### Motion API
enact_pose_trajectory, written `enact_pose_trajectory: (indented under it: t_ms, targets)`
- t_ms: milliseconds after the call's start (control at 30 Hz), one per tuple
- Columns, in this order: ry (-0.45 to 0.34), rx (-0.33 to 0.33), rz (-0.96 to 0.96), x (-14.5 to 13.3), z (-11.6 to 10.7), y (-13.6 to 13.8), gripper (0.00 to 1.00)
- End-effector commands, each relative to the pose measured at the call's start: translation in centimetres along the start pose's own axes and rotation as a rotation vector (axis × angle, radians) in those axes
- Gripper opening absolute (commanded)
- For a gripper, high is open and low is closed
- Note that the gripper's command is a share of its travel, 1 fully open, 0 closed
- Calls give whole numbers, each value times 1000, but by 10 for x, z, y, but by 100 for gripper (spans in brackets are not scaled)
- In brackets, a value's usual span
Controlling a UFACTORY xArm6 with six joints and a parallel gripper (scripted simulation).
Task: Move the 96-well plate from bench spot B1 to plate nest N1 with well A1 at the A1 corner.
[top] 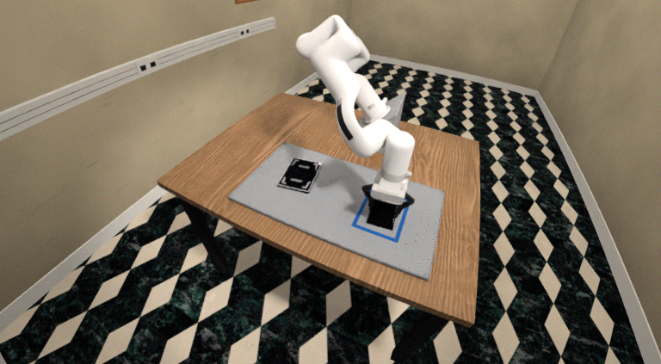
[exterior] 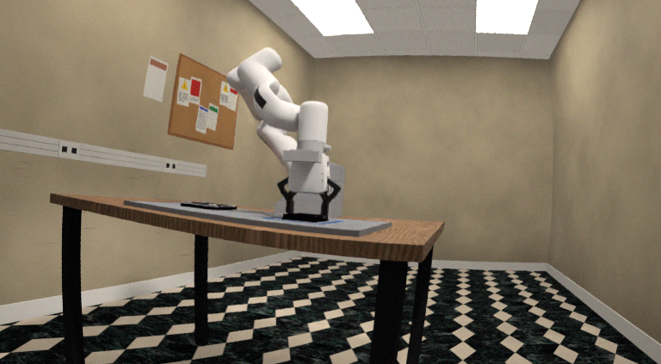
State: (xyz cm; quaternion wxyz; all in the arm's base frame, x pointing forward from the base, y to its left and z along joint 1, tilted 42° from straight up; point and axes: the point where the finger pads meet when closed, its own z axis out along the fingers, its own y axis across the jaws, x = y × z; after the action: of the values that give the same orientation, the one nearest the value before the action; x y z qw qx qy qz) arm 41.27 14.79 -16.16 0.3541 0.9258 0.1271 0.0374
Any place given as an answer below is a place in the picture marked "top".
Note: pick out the blue tape square outline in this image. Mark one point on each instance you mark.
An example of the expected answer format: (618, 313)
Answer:
(375, 232)

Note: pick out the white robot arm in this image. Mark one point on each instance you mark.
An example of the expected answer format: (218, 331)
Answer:
(336, 61)

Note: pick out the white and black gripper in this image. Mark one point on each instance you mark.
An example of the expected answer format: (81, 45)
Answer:
(405, 204)

